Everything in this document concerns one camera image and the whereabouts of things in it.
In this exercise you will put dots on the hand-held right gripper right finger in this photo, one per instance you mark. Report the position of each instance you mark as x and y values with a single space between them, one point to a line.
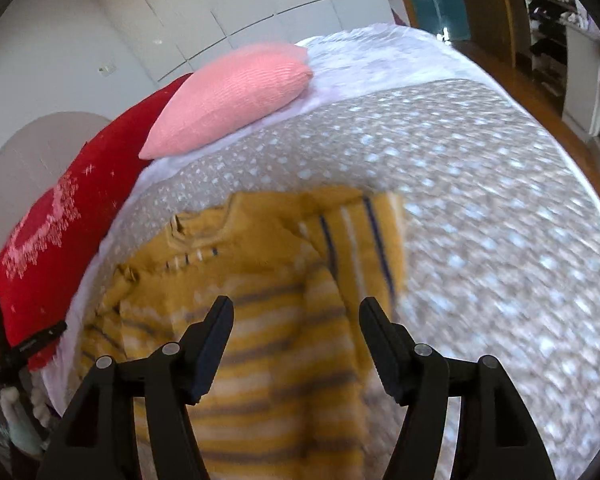
380 350

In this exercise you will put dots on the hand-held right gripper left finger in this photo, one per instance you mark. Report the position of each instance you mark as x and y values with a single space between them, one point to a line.
212 350

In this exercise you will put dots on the yellow striped sweater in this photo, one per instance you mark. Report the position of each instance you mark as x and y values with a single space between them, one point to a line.
270 270

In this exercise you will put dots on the pale green cloth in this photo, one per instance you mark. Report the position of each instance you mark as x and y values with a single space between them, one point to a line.
25 425

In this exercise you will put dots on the red floral pillow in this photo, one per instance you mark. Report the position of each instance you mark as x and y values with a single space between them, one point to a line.
90 200

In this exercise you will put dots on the white headboard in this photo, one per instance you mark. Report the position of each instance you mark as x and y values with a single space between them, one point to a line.
30 160

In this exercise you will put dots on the grey dotted bedspread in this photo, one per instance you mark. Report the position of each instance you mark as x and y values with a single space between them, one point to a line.
480 210

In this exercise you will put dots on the pink pillow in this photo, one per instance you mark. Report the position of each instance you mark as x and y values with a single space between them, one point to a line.
230 95

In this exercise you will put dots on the white bed sheet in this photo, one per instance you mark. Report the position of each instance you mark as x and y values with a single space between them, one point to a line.
380 55

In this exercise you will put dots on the white wardrobe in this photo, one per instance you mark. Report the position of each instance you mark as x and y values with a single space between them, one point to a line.
180 10

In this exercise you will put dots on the wooden door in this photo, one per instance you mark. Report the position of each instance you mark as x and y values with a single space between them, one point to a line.
495 10

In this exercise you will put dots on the cluttered white shelf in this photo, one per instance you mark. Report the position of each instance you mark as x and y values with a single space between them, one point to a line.
575 45

